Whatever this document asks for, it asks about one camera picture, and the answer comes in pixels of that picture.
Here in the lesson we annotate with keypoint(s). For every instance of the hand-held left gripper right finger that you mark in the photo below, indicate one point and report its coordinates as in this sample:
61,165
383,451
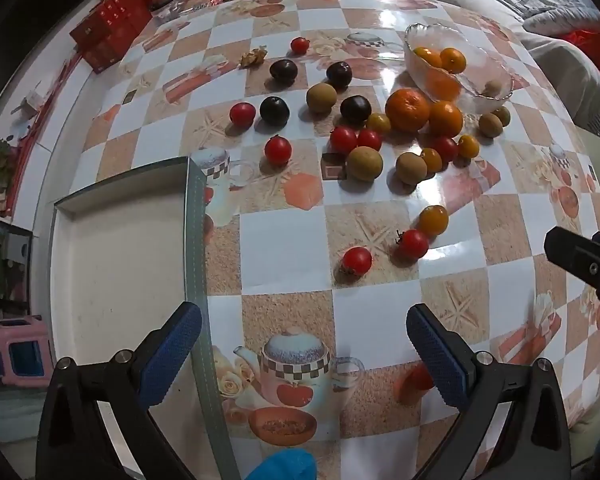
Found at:
440,355

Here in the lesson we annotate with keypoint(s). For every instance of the red cherry tomato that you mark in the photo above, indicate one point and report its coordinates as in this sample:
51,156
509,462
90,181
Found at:
300,45
343,139
242,114
278,150
370,139
356,261
413,243
447,148

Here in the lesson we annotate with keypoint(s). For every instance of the dark purple plum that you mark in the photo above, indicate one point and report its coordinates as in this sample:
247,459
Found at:
355,110
274,109
339,74
284,71

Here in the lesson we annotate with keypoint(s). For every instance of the grey-green floor mat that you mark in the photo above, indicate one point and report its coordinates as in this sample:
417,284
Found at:
10,410

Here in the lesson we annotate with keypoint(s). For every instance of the small white box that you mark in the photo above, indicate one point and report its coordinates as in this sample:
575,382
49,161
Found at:
29,102

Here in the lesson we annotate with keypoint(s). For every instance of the large orange mandarin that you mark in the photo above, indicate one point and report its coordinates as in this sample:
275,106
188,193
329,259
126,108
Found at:
407,109

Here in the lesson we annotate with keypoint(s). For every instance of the white rectangular tray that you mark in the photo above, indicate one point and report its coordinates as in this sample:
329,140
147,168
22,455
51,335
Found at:
120,270

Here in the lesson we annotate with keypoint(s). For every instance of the blue garment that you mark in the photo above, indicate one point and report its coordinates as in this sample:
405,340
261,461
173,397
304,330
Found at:
280,466

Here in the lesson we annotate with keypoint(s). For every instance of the checked printed tablecloth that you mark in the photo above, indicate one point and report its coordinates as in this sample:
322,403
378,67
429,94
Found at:
280,240

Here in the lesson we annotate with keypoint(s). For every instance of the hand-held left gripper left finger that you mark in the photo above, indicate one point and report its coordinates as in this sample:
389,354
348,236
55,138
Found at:
172,350

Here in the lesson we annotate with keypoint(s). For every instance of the stack of red boxes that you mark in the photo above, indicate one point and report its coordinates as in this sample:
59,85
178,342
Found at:
110,25

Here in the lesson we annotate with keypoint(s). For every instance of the dark glass cabinet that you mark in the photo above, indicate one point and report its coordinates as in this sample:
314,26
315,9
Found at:
5,260

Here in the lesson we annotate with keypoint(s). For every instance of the yellow cherry tomato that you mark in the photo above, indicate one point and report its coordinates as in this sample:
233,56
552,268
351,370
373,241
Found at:
378,123
433,220
468,146
431,160

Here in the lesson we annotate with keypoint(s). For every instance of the dried physalis husk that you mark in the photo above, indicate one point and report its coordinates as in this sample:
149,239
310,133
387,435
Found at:
253,56

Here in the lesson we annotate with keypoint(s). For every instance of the small brown round fruit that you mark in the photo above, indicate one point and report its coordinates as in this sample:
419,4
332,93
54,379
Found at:
491,89

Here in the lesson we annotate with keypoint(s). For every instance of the clear glass bowl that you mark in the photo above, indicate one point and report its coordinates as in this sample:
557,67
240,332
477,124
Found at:
480,67

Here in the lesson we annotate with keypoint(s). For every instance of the red cushion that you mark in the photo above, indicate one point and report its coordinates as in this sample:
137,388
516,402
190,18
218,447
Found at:
595,50

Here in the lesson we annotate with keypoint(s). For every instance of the pink plastic stool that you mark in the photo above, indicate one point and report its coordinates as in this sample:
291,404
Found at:
17,330

